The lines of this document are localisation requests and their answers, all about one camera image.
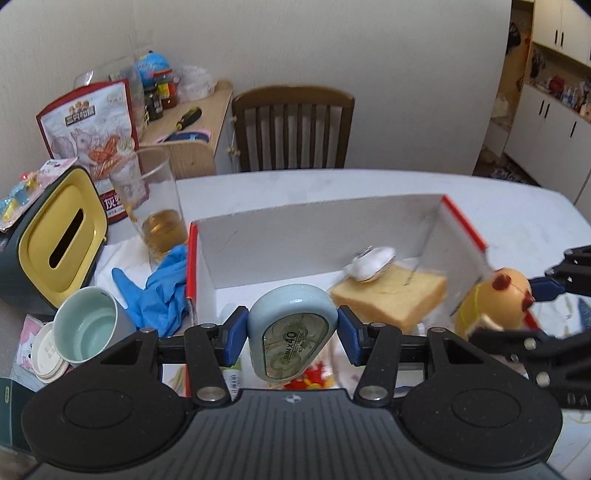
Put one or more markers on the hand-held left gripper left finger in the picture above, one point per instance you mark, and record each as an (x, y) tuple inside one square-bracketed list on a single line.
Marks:
[(236, 334)]

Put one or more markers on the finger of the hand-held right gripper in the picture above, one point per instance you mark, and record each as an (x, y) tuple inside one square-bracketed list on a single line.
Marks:
[(517, 344), (547, 288)]

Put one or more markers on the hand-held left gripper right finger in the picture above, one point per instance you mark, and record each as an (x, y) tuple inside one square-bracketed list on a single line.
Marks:
[(351, 334)]

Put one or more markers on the white tube green label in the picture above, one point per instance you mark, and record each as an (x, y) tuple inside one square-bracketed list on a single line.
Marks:
[(233, 381)]

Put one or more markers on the yellow capybara toy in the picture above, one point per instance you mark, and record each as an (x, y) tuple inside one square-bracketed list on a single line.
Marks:
[(498, 295)]

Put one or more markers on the bagged bread slice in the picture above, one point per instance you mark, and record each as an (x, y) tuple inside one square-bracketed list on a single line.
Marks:
[(392, 300)]

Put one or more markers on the light blue correction tape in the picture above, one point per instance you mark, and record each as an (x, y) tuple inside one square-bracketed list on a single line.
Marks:
[(291, 314)]

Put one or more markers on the white cardboard box red rim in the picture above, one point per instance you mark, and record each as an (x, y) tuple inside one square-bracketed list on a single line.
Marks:
[(300, 244)]

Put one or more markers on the blue rubber glove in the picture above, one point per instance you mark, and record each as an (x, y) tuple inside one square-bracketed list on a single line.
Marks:
[(161, 286)]

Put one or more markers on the row of shoes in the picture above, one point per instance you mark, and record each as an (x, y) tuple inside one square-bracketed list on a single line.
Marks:
[(510, 174)]

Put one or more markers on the glass of tea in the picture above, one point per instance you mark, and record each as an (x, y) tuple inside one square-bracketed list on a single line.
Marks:
[(161, 230)]

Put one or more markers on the white paper napkin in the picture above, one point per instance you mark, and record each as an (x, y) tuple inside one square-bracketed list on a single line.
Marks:
[(120, 256)]

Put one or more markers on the grey mug mint inside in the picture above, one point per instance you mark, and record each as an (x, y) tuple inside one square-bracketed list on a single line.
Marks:
[(83, 327)]

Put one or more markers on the white round lid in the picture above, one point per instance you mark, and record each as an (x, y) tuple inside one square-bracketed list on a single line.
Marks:
[(46, 357)]

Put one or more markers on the yellow lid tissue box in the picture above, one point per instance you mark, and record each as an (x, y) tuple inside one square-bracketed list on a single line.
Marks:
[(60, 230)]

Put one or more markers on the blue pouch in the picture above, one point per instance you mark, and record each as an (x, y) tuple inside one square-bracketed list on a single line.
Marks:
[(184, 136)]

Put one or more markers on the red figure on cabinet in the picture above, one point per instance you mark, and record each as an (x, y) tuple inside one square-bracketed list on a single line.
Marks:
[(557, 84)]

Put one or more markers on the pink tissue pack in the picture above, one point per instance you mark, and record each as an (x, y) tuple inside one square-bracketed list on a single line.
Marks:
[(25, 344)]

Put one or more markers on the wooden top sideboard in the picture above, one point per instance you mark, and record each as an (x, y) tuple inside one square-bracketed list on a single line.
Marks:
[(207, 115)]

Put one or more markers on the black yellow screwdriver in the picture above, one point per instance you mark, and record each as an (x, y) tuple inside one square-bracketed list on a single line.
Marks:
[(189, 117)]

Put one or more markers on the dark green box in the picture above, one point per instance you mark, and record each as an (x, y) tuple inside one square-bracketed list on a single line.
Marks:
[(16, 415)]

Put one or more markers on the dark glass jar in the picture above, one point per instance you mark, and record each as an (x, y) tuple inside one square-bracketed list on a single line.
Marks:
[(153, 106)]

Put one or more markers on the wooden slat-back chair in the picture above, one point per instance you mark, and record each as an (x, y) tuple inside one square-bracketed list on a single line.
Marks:
[(291, 94)]

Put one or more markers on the red label sauce jar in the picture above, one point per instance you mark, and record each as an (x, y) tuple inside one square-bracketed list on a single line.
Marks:
[(167, 92)]

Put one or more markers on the crumpled clear plastic bag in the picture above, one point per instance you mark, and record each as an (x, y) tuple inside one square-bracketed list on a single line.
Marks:
[(196, 83)]

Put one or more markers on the red white snack bag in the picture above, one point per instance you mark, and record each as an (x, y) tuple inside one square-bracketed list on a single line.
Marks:
[(78, 134)]

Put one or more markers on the pink toy blister pack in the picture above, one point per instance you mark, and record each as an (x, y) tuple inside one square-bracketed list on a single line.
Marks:
[(18, 194)]

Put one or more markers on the white wall cabinet unit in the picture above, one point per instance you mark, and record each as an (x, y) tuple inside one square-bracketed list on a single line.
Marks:
[(554, 134)]

